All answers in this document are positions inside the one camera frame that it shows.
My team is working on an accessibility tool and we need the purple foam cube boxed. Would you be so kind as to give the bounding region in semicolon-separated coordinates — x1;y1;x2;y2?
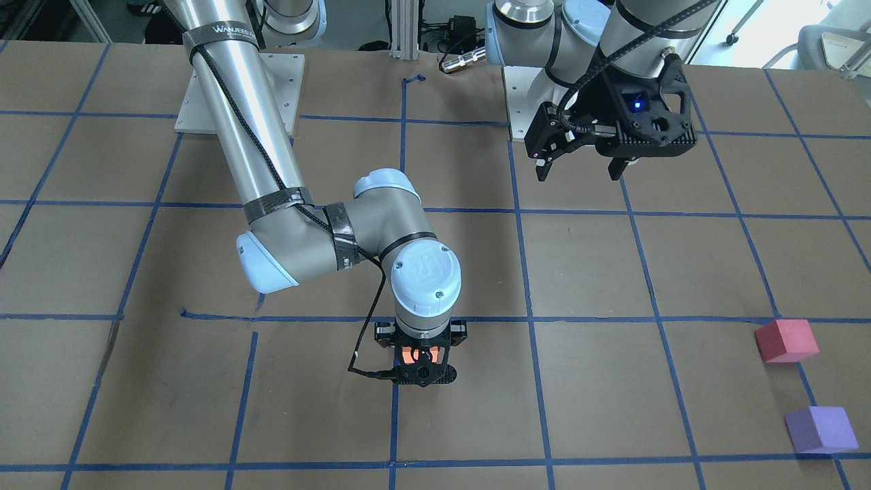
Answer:
784;406;859;454

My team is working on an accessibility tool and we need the red foam cube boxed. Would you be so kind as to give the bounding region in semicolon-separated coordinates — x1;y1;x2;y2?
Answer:
754;318;819;363

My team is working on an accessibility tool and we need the office chair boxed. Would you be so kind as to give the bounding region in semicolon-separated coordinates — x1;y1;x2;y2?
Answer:
763;21;870;80

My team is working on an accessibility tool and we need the silver cable connector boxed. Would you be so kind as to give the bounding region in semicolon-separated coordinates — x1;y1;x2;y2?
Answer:
439;47;487;74

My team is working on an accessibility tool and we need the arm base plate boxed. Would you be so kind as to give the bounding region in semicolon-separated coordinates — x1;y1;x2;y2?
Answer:
503;66;567;142
174;53;305;136

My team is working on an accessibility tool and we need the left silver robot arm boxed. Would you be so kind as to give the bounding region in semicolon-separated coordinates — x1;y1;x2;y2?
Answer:
484;1;718;181

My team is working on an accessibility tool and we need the orange foam cube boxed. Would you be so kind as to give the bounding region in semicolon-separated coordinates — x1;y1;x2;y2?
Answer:
401;346;441;365

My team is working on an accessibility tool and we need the aluminium frame post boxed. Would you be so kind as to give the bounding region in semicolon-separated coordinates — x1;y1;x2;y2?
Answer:
388;0;421;62

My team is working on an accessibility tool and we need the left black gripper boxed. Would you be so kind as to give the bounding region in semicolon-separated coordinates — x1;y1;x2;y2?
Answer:
525;54;697;181

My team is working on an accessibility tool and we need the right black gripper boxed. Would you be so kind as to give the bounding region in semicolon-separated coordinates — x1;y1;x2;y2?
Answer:
374;320;467;372

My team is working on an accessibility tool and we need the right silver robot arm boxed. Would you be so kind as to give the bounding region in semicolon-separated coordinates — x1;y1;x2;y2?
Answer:
162;1;467;387

